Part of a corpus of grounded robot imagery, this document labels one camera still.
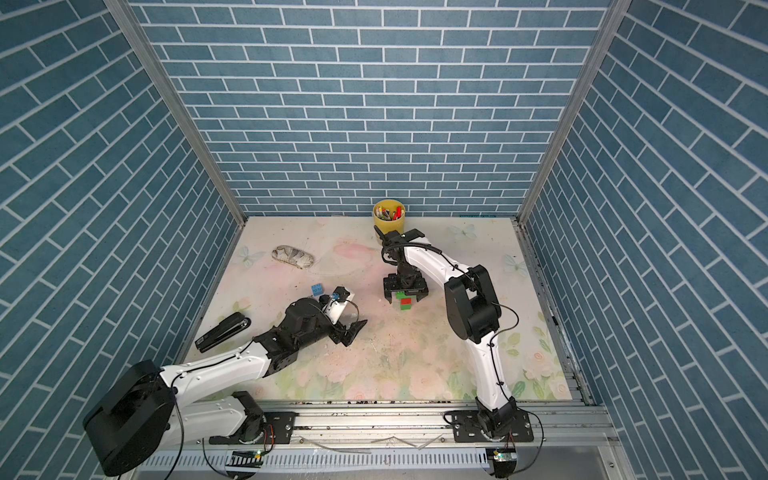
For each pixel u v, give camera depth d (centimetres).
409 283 81
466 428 73
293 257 105
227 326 87
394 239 72
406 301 92
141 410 41
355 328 75
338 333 74
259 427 67
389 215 108
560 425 76
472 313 56
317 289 99
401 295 89
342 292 71
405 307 95
